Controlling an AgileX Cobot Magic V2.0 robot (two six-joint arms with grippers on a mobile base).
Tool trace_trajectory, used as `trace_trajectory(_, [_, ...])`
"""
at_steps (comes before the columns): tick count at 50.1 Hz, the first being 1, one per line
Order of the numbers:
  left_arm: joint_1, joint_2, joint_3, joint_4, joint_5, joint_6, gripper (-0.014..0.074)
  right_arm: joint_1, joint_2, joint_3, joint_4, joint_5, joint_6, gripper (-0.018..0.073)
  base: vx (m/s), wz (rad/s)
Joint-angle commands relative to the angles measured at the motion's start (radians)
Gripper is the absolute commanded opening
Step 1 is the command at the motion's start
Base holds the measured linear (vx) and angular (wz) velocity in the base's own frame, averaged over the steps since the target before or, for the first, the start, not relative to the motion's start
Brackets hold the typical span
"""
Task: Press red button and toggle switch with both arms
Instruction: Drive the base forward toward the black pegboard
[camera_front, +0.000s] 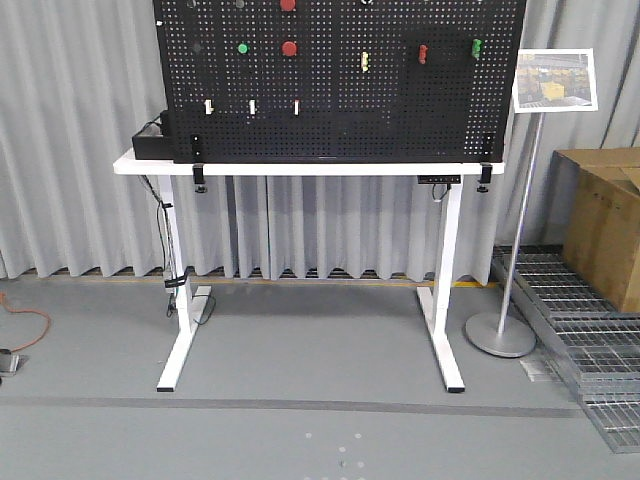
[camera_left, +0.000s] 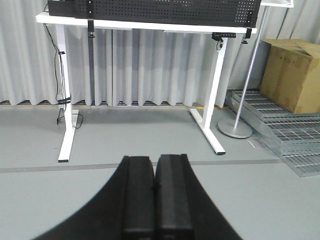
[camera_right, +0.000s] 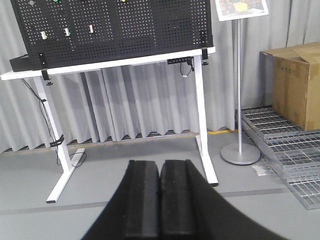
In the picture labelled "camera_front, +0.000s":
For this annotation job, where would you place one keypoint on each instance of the silver sign stand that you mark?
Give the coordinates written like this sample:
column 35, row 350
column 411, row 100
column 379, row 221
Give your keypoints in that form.
column 501, row 334

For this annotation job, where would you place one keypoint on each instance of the lower red push button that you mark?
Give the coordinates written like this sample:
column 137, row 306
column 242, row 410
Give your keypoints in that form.
column 289, row 48

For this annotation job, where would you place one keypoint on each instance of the black perforated pegboard panel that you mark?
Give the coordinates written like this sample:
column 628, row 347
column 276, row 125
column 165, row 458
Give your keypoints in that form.
column 398, row 112

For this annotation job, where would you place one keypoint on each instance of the green lever switch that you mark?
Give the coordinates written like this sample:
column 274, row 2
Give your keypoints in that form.
column 476, row 48

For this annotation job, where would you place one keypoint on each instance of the framed photo sign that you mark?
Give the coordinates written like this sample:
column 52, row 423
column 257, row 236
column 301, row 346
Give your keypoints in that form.
column 555, row 80

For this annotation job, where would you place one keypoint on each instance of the red lever switch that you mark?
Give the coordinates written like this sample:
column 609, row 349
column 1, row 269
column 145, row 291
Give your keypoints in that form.
column 423, row 52

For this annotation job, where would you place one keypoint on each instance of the brown cardboard box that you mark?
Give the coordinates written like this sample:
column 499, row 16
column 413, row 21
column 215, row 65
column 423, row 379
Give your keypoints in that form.
column 602, row 241

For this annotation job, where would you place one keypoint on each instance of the black box on desk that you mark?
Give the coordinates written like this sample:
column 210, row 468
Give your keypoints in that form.
column 154, row 140

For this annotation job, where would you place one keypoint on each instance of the desk height control panel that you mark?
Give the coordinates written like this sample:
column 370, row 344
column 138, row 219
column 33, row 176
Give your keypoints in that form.
column 439, row 179

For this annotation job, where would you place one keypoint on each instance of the grey floor pedal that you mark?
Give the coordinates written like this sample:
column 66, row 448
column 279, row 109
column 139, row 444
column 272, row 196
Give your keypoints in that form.
column 9, row 362

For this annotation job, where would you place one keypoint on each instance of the left black clamp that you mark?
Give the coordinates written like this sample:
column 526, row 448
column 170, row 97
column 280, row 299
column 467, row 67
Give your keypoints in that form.
column 198, row 165

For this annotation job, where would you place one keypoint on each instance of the white yellow toggle switch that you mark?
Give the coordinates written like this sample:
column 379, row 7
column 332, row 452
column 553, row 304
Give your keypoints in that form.
column 209, row 108

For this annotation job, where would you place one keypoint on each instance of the black clamp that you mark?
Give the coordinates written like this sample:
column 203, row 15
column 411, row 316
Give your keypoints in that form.
column 486, row 163
column 198, row 165

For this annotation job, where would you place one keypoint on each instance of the metal floor grating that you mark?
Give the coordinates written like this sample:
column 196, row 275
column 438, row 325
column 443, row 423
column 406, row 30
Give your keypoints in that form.
column 593, row 347

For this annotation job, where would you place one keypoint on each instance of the upper red push button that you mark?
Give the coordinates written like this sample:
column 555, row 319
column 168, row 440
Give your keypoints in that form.
column 288, row 5

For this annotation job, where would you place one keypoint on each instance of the right black clamp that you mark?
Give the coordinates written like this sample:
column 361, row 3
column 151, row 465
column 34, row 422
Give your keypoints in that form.
column 486, row 163

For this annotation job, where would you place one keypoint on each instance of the red push button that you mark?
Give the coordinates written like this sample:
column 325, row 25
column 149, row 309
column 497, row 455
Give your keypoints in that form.
column 288, row 5
column 289, row 48

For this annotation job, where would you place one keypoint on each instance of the white standing desk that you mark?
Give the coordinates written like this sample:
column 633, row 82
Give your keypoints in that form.
column 434, row 301

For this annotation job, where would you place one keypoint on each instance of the yellow lever switch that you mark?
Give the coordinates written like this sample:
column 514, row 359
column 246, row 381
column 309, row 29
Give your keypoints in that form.
column 365, row 59

